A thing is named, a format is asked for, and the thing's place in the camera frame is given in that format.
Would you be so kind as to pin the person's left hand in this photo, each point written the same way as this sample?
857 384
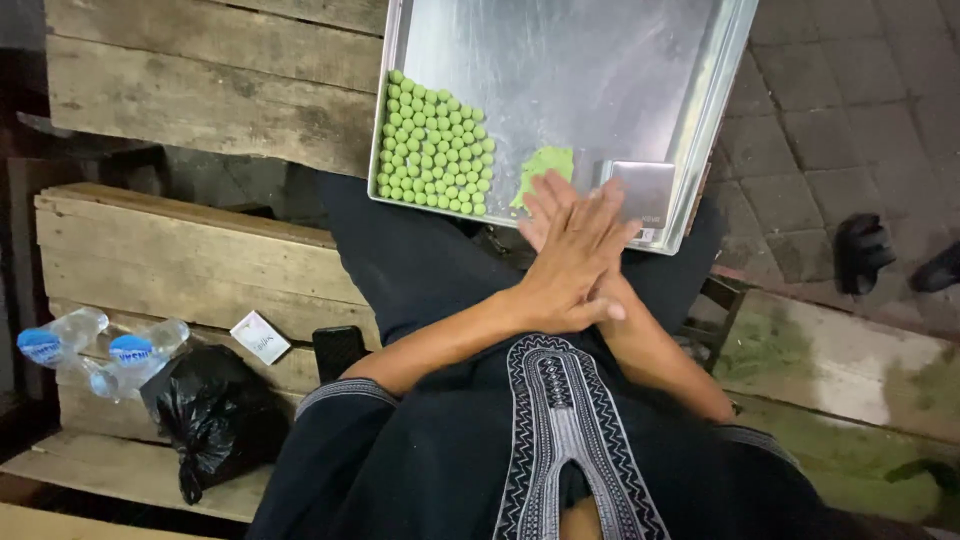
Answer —
570 270

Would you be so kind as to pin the person's right hand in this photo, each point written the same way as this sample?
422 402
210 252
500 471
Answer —
541 206

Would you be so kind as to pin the person's right fingers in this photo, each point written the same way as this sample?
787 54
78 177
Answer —
541 206

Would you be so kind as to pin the flat green dough lump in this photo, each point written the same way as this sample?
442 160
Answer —
541 169

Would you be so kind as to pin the silver digital kitchen scale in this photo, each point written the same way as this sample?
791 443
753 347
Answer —
643 191

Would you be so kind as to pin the group of green dough balls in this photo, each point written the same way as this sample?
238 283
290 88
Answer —
435 146

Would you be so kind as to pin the silver metal tray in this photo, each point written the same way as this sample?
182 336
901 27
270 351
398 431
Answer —
585 82

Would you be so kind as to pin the dark wooden stool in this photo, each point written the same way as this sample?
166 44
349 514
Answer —
712 315

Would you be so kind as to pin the black phone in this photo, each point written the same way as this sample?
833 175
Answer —
337 351

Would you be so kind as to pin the black embroidered robe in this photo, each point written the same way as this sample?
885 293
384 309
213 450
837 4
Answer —
450 465

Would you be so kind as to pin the small white cardboard box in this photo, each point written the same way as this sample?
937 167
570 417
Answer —
259 337

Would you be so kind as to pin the black sandal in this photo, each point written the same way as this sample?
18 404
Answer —
862 251
937 271

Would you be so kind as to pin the green-stained wooden plank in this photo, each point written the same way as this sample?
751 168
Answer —
832 375

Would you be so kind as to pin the weathered wooden plank table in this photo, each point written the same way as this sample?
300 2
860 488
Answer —
217 82

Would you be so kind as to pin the weathered wooden bench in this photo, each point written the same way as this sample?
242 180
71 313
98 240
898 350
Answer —
172 255

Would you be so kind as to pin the black plastic bag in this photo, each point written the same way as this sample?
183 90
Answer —
210 412

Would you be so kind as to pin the clear bottle with blue label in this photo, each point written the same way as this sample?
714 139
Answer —
146 345
60 337

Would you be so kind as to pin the clear crumpled plastic bottle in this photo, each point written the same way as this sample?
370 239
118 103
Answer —
109 379

